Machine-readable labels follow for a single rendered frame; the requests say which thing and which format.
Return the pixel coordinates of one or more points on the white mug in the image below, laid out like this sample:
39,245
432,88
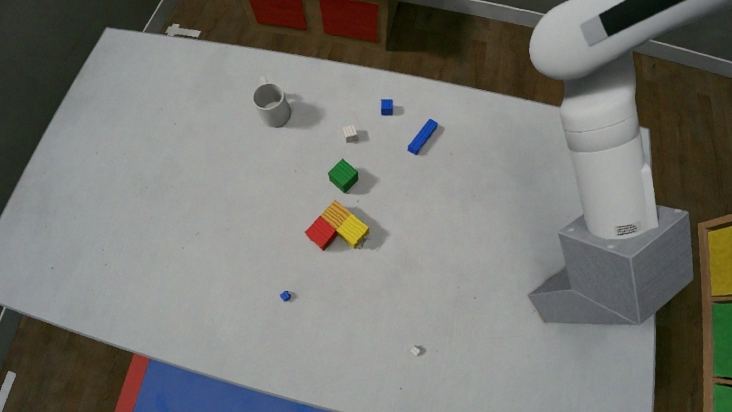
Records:
268,95

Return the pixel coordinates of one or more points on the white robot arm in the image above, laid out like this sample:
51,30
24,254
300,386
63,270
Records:
598,111

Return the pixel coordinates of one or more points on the dark green cube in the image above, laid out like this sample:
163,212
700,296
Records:
343,176

